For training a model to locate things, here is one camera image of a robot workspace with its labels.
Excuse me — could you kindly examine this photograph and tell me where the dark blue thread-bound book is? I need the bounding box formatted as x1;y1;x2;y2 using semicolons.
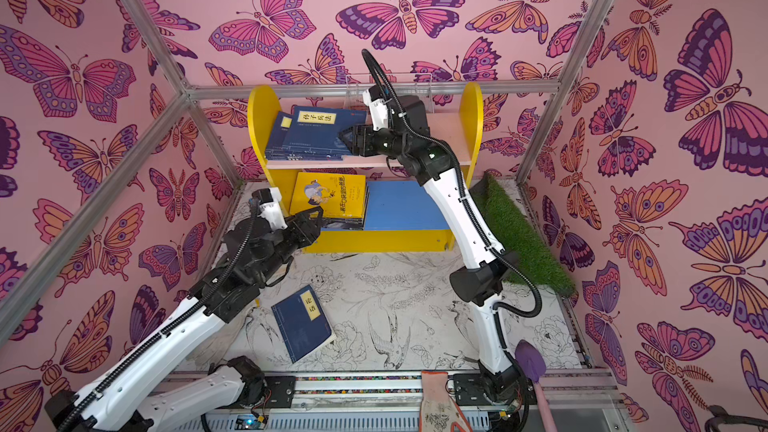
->
283;107;367;155

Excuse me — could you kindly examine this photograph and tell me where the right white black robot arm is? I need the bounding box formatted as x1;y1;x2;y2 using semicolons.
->
339;86;542;403

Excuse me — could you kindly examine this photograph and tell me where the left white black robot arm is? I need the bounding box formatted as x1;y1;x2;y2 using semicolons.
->
44;188;324;431

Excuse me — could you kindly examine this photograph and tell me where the yellow pink blue bookshelf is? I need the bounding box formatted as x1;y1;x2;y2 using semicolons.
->
247;83;483;253

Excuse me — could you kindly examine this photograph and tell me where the green artificial grass mat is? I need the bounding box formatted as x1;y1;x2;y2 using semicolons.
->
470;174;575;297

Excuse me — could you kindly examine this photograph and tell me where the green circuit board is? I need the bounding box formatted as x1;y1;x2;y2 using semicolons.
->
235;414;268;431

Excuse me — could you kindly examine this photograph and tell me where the patterned red white glove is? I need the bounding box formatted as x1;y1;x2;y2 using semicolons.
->
418;371;472;432

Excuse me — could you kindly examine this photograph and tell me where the purple spatula head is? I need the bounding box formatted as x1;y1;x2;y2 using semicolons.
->
515;339;547;383

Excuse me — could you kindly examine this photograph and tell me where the white wire basket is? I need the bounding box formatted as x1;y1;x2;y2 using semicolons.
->
343;72;435;113

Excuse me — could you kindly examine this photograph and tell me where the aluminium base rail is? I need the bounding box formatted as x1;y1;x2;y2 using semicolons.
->
177;369;636;431

